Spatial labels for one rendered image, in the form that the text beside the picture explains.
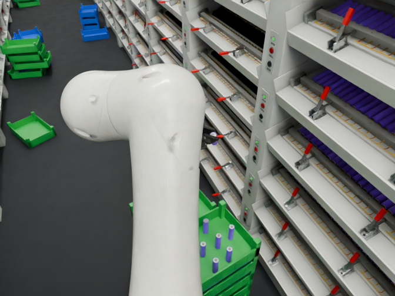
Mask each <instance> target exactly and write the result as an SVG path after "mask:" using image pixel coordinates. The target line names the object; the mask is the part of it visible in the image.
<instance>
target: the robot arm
mask: <svg viewBox="0 0 395 296"><path fill-rule="evenodd" d="M205 110H206V99H205V94H204V91H203V89H202V86H201V85H200V83H199V81H198V80H197V79H196V78H195V76H194V75H193V74H191V73H190V72H189V71H188V70H186V69H185V68H183V67H181V66H178V65H174V64H169V63H160V64H156V65H152V66H147V67H144V68H139V69H132V70H123V71H101V70H92V71H88V72H84V73H81V74H79V75H77V76H75V77H74V78H73V79H72V80H71V81H70V82H69V83H68V84H67V85H66V87H65V88H64V90H63V92H62V96H61V113H62V117H63V119H64V121H65V123H66V125H67V126H68V127H69V128H70V129H71V131H73V132H74V133H75V134H77V135H78V136H79V137H81V138H83V139H86V140H90V141H94V142H105V141H111V140H126V141H129V145H130V157H131V165H132V189H133V240H132V266H131V275H130V287H129V296H203V292H202V279H201V271H200V252H199V174H200V169H199V162H200V151H201V150H202V149H204V148H206V147H207V145H208V144H212V143H214V142H216V141H218V140H219V138H218V137H216V136H212V135H210V133H211V132H215V129H214V128H211V127H207V126H205V125H204V124H203V123H204V118H205Z"/></svg>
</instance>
